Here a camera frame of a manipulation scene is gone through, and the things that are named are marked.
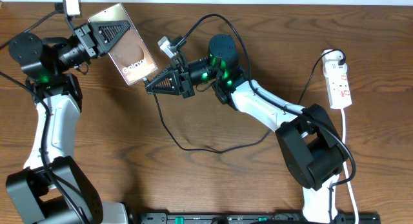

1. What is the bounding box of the Samsung Galaxy smartphone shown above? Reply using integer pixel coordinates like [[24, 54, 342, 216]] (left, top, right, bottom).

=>
[[88, 3, 158, 85]]

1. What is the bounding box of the white power strip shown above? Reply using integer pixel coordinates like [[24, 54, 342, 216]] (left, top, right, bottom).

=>
[[321, 49, 352, 110]]

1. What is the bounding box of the black charger cable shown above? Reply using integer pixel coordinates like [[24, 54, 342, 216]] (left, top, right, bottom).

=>
[[141, 49, 347, 154]]

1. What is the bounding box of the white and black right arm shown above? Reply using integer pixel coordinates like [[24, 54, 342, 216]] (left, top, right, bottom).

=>
[[145, 34, 349, 223]]

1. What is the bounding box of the white power strip cord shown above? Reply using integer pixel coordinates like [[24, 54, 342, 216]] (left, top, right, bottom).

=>
[[339, 108, 360, 224]]

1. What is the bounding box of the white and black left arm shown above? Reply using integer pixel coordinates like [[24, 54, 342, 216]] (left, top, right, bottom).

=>
[[6, 21, 135, 223]]

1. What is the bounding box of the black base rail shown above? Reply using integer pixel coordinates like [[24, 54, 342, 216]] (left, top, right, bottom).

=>
[[128, 212, 381, 224]]

